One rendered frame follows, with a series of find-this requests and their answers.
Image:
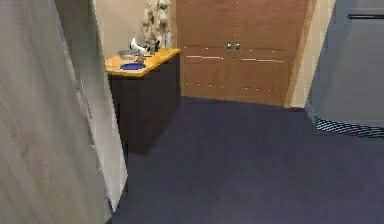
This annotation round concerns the dark cabinet with yellow top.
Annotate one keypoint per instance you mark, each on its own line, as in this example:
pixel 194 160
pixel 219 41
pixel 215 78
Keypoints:
pixel 146 100

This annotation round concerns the small brown cup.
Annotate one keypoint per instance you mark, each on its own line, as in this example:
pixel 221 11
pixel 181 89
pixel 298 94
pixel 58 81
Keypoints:
pixel 140 58

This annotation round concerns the round metal door knob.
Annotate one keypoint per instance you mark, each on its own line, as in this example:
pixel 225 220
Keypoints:
pixel 237 46
pixel 229 46

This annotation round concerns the beige fluffy statue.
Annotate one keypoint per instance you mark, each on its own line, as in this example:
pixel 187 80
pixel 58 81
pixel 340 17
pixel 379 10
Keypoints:
pixel 157 20

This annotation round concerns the brown wooden double door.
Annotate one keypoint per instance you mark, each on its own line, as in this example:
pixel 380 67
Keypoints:
pixel 240 50

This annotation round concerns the pale wood tall cupboard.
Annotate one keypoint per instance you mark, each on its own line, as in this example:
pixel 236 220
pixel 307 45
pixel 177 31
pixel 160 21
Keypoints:
pixel 50 116

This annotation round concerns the blue plate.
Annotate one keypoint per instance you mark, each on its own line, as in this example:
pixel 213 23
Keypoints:
pixel 132 66

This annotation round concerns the grey metal bowl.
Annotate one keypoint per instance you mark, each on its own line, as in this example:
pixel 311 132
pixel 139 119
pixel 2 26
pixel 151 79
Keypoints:
pixel 126 54

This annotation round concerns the small black object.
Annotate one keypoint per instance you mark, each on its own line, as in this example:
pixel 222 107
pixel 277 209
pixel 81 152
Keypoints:
pixel 157 44

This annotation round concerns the grey fridge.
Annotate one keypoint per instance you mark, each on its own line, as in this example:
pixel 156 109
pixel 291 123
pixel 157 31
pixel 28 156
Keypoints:
pixel 350 66

